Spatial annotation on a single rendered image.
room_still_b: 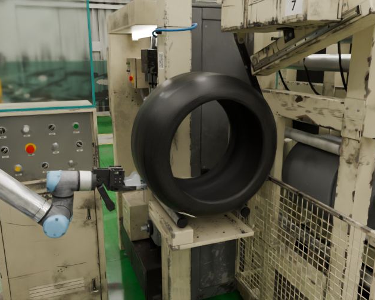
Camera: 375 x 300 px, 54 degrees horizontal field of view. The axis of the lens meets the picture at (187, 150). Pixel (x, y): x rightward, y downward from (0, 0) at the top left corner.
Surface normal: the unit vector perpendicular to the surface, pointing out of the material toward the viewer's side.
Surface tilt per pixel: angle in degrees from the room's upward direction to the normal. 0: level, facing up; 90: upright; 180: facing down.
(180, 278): 90
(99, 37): 90
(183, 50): 90
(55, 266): 88
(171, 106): 59
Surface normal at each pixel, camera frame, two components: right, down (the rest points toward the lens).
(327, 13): 0.36, 0.23
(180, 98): -0.18, -0.37
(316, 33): -0.93, 0.09
